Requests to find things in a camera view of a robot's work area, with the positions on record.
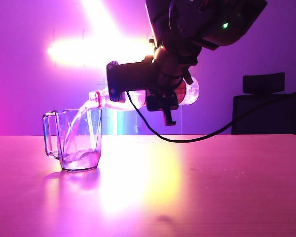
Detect black office chair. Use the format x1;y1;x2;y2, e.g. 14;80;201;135
231;72;296;135

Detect clear glass mug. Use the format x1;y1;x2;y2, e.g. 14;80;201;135
42;108;102;172

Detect vertical glowing light strip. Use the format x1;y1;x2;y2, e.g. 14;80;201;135
102;108;125;136

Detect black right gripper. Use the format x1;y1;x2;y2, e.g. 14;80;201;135
146;45;199;126

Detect clear red-label water bottle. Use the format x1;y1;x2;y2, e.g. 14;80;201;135
88;76;200;111

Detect black camera cable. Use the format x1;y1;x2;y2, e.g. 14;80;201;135
125;88;296;143

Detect spilled water drops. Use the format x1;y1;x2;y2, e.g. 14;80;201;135
188;165;237;174

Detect black wrist camera block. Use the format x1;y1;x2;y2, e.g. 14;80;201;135
106;60;153;103

